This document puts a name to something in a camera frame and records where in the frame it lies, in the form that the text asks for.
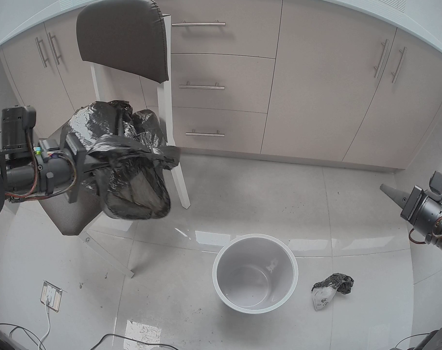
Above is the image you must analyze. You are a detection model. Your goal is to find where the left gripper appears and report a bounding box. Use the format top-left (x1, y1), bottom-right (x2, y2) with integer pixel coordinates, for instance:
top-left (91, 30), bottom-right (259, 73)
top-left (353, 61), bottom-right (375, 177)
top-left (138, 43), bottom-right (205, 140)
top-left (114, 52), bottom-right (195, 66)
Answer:
top-left (38, 133), bottom-right (87, 203)

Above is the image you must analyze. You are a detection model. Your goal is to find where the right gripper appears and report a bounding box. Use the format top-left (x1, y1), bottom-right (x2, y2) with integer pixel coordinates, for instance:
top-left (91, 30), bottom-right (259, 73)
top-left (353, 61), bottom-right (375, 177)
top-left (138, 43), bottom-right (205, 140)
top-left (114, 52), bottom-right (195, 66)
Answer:
top-left (380, 184), bottom-right (442, 238)

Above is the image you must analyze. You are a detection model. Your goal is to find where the black plastic bag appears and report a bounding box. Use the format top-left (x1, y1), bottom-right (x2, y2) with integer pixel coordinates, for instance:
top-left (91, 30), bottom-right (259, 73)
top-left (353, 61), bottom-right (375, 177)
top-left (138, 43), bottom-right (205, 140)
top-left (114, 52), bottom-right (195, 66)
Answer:
top-left (59, 100), bottom-right (181, 221)

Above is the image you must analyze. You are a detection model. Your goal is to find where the white printed wrapper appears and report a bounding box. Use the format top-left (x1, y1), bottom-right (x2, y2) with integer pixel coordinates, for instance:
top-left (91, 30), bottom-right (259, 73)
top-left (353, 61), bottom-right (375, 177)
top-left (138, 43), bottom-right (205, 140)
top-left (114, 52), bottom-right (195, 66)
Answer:
top-left (312, 283), bottom-right (340, 311)

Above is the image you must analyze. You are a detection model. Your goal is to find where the crumpled black plastic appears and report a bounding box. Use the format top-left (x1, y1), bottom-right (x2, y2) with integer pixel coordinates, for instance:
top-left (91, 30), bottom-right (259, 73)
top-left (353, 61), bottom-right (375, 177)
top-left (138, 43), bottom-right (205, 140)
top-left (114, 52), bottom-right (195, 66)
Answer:
top-left (317, 273), bottom-right (355, 295)

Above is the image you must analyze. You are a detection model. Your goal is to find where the white trash bin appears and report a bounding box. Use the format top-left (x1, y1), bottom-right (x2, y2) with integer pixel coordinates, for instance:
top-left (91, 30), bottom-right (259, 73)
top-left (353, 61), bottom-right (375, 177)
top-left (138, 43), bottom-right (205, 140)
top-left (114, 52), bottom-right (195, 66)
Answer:
top-left (212, 234), bottom-right (299, 313)

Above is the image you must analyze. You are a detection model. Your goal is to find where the beige cabinet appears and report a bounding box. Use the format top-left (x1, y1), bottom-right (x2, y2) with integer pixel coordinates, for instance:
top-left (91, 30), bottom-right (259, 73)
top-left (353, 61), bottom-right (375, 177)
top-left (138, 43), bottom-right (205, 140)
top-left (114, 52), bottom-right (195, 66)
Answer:
top-left (0, 0), bottom-right (442, 174)

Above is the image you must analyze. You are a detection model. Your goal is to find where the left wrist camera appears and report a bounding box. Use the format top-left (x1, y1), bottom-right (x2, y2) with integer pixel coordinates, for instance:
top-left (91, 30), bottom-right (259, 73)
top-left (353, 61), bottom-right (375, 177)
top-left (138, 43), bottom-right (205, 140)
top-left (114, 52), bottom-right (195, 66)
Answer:
top-left (34, 139), bottom-right (66, 159)

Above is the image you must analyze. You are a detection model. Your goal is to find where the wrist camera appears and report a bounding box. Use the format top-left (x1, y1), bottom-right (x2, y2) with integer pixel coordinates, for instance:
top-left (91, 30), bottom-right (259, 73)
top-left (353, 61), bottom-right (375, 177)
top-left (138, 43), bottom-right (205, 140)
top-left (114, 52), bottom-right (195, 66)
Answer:
top-left (429, 171), bottom-right (442, 201)
top-left (34, 139), bottom-right (66, 159)

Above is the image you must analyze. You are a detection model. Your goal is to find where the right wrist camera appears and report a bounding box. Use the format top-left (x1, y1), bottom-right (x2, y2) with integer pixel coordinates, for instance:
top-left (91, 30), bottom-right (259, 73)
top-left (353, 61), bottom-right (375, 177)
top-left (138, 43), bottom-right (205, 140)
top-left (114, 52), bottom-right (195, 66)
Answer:
top-left (429, 171), bottom-right (442, 201)

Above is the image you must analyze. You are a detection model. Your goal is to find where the white cable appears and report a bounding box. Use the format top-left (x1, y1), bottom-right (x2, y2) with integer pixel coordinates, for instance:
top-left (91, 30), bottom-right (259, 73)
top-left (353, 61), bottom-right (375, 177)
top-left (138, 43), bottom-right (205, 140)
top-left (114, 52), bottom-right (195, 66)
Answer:
top-left (39, 297), bottom-right (53, 350)

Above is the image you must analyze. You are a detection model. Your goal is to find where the black cable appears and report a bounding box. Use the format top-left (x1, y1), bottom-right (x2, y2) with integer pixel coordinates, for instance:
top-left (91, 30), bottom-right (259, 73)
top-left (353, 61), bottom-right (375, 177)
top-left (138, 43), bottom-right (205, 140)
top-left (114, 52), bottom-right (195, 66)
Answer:
top-left (394, 332), bottom-right (440, 350)
top-left (0, 322), bottom-right (43, 350)
top-left (90, 334), bottom-right (179, 350)

